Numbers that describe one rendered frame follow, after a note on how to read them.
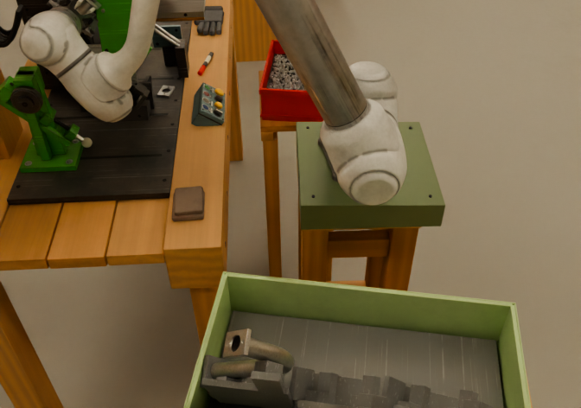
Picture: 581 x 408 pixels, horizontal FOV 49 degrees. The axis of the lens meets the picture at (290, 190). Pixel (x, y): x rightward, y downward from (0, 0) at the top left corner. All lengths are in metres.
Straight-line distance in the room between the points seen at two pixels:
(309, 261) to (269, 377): 0.79
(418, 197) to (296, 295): 0.43
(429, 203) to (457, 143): 1.76
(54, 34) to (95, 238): 0.49
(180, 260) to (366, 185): 0.50
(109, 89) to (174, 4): 0.60
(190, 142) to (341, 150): 0.60
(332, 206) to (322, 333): 0.33
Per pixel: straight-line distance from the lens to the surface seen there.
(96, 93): 1.52
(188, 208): 1.57
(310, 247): 1.72
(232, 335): 1.01
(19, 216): 1.75
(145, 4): 1.43
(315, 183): 1.61
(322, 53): 1.26
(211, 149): 1.79
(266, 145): 2.08
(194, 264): 1.56
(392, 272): 1.83
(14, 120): 1.99
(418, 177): 1.67
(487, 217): 2.97
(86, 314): 2.63
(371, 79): 1.52
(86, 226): 1.66
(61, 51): 1.50
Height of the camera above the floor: 2.01
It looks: 42 degrees down
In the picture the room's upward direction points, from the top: 1 degrees counter-clockwise
